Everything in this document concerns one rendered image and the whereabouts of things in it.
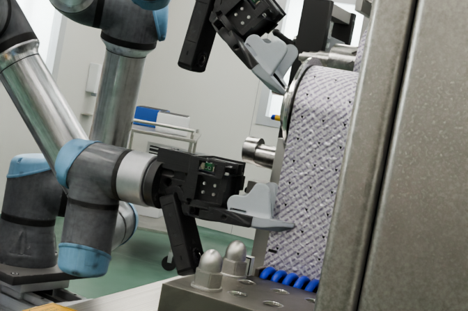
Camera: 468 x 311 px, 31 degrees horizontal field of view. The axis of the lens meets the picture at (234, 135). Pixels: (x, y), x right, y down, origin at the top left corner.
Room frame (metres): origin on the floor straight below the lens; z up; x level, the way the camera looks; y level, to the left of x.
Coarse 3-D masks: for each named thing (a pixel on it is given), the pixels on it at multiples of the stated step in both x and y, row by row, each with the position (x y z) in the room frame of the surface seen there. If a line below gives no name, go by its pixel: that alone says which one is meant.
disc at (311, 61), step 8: (304, 64) 1.14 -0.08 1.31; (312, 64) 1.17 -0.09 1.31; (320, 64) 1.20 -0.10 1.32; (296, 72) 1.13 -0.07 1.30; (304, 72) 1.15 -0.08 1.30; (296, 80) 1.12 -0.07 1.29; (296, 88) 1.13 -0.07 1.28; (288, 96) 1.11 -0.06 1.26; (288, 104) 1.11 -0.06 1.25; (288, 112) 1.12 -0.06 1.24; (288, 120) 1.12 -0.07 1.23; (288, 128) 1.13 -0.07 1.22
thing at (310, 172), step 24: (288, 144) 1.12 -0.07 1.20; (312, 144) 1.11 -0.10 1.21; (288, 168) 1.12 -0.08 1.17; (312, 168) 1.10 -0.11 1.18; (336, 168) 1.09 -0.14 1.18; (288, 192) 1.11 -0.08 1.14; (312, 192) 1.10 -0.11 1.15; (288, 216) 1.11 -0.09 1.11; (312, 216) 1.10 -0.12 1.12; (288, 240) 1.11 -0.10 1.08; (312, 240) 1.10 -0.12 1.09; (264, 264) 1.12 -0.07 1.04; (288, 264) 1.11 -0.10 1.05; (312, 264) 1.09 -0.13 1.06
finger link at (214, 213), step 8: (208, 208) 1.12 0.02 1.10; (216, 208) 1.12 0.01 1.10; (200, 216) 1.12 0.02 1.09; (208, 216) 1.11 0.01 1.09; (216, 216) 1.11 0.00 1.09; (224, 216) 1.11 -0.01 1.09; (232, 216) 1.10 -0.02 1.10; (240, 216) 1.11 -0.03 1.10; (248, 216) 1.10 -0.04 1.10; (232, 224) 1.10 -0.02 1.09; (240, 224) 1.10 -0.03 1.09; (248, 224) 1.10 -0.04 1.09
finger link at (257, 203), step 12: (252, 192) 1.11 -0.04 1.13; (264, 192) 1.11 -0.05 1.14; (228, 204) 1.12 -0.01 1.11; (240, 204) 1.12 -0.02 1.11; (252, 204) 1.11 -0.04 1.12; (264, 204) 1.11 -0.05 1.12; (264, 216) 1.10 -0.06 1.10; (264, 228) 1.10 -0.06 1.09; (276, 228) 1.10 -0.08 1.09; (288, 228) 1.10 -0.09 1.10
